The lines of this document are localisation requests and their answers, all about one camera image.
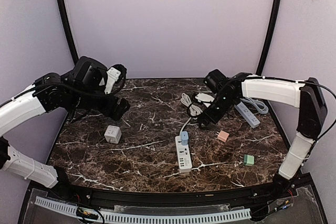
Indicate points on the black frame post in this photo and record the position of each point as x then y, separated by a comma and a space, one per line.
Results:
268, 36
68, 32

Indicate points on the grey blue power strip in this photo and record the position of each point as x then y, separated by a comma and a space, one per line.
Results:
247, 115

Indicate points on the pink plug charger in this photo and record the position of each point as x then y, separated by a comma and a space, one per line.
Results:
222, 136

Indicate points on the white cube socket adapter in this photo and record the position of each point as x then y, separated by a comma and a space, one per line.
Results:
113, 134

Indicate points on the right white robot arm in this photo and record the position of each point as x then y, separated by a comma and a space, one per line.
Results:
305, 95

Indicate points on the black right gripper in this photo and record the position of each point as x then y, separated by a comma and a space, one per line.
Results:
214, 119

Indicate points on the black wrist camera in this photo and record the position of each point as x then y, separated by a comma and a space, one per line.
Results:
88, 75
215, 80

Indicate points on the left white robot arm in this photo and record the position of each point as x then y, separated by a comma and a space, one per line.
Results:
44, 95

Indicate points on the blue plug charger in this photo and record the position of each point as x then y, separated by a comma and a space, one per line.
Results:
184, 138

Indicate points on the small circuit board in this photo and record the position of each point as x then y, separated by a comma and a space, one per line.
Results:
85, 214

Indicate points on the right black frame post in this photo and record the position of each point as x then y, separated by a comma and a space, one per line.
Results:
268, 36

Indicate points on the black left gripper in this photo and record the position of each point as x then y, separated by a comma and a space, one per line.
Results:
119, 109

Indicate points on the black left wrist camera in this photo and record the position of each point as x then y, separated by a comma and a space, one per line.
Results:
88, 75

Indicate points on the green plug charger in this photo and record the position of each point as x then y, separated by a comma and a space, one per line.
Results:
249, 160

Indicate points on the black front rail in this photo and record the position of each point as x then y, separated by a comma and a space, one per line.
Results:
252, 196

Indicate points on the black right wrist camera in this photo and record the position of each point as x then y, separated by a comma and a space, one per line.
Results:
215, 80

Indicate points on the white power strip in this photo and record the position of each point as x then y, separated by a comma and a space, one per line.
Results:
183, 156

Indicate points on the left black frame post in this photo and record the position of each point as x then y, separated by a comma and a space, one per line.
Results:
68, 32

